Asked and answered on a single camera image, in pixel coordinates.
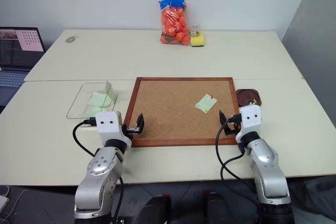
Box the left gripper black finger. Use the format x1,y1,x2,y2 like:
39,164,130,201
136,112,146,135

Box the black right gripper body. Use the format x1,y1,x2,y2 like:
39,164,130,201
224,113,243,136

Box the light green paper note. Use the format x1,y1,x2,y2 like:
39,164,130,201
194,93,219,115
87,92,117,109
82,104,110,118

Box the clear plastic box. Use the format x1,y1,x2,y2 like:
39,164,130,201
66,80,119,120

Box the wood-framed cork board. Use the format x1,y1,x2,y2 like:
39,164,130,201
122,77,244,148

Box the open laptop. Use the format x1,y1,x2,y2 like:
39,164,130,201
0,27,47,107

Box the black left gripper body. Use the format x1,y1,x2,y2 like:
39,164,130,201
121,124,140,137

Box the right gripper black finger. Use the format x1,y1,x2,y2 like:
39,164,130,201
218,109,227,126

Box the dark wooden tray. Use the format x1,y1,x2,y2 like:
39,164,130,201
235,88,262,108

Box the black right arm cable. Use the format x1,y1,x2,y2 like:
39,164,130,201
215,120,262,213

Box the yellow sponge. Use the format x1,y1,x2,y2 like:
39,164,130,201
190,31,206,49

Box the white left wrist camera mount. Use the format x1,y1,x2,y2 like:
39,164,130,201
94,111,132,147

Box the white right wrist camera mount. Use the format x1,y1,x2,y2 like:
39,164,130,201
235,105,264,144

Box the dark rounded shape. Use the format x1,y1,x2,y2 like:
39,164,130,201
201,190,232,224

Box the plastic bag of oranges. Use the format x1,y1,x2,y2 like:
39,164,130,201
157,0,191,47

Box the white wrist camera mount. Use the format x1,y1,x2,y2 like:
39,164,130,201
235,105,264,144
94,111,132,147

